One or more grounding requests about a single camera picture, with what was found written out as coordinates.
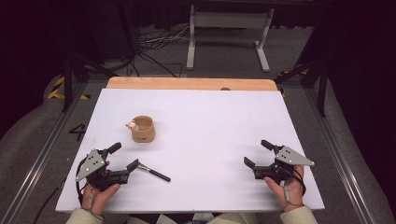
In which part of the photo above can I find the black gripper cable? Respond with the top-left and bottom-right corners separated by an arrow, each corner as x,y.
75,156 -> 92,207
281,166 -> 308,198

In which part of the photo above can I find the white table board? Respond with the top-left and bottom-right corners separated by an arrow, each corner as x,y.
55,88 -> 326,215

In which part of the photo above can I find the aluminium floor rail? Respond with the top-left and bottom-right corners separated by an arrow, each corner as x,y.
303,88 -> 379,224
0,81 -> 89,224

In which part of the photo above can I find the person's right hand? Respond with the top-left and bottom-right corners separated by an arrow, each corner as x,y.
263,164 -> 306,213

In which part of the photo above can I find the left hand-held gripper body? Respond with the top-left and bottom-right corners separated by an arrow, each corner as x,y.
75,148 -> 130,191

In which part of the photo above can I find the yellow black floor tape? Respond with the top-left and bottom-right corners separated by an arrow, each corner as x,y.
47,76 -> 92,101

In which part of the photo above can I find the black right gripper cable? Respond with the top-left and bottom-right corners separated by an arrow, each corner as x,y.
281,166 -> 308,198

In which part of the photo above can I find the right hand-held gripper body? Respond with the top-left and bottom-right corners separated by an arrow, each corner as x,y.
253,145 -> 316,185

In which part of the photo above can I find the beige cup with bear figure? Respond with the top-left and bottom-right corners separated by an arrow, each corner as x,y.
125,115 -> 156,144

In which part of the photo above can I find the person's left hand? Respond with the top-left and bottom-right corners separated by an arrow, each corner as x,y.
80,183 -> 121,216

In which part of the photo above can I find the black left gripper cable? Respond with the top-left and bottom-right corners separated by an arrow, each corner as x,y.
75,156 -> 92,207

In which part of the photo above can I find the white metal stand frame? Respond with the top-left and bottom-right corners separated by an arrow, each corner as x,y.
185,4 -> 276,74

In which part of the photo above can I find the bundle of floor cables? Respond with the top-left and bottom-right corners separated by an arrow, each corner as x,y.
129,25 -> 191,78

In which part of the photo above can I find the black cross tape mark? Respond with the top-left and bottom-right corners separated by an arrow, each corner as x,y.
68,122 -> 88,143

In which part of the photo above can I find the black makeup brush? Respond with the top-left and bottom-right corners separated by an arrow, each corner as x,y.
137,161 -> 172,183

